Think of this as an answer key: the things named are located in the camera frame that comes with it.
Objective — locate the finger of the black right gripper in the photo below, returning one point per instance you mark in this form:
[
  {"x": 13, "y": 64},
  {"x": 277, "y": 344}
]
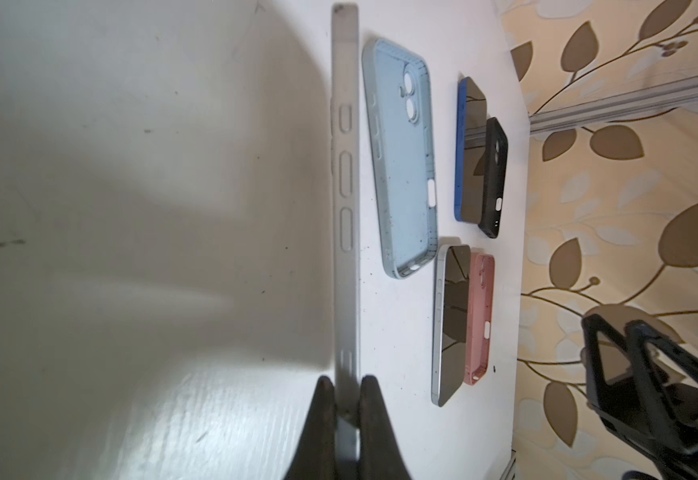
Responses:
[
  {"x": 679, "y": 390},
  {"x": 622, "y": 385}
]

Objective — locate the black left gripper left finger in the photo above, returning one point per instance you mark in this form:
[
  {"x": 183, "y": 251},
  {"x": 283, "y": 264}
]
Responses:
[{"x": 315, "y": 456}]

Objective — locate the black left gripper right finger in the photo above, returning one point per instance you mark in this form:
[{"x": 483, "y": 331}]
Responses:
[{"x": 380, "y": 457}]

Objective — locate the pink phone case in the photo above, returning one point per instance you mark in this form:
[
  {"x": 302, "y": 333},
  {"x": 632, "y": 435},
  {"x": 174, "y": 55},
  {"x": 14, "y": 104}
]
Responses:
[{"x": 479, "y": 317}]

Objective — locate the black phone case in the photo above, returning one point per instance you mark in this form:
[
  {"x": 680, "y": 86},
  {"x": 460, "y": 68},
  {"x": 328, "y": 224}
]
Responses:
[{"x": 495, "y": 167}]

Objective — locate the black phone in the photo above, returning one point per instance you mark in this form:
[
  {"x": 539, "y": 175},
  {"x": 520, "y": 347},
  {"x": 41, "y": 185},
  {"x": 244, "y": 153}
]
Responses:
[
  {"x": 345, "y": 152},
  {"x": 470, "y": 150}
]

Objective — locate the light blue phone case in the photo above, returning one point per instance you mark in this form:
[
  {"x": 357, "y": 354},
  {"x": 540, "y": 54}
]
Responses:
[{"x": 398, "y": 101}]

